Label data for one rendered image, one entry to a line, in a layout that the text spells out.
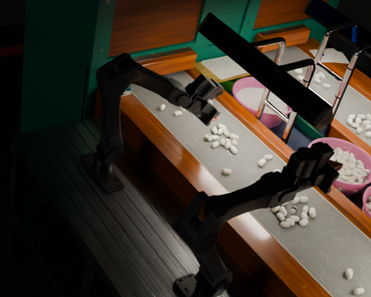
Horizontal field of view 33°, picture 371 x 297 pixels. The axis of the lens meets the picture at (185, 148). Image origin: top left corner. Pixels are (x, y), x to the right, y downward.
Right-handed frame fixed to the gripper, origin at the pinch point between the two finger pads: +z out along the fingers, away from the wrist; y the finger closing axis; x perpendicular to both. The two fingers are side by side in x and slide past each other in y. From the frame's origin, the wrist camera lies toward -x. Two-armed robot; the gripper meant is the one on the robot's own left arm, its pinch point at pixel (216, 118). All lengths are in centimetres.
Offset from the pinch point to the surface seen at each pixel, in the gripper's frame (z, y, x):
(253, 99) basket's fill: 32.9, 14.0, -12.5
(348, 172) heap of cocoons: 36, -36, -14
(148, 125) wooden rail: -12.0, 12.3, 17.1
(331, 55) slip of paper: 79, 26, -50
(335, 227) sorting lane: 15, -54, 2
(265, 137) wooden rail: 18.9, -9.9, -5.2
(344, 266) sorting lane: 7, -68, 8
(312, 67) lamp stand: 4.5, -14.9, -34.9
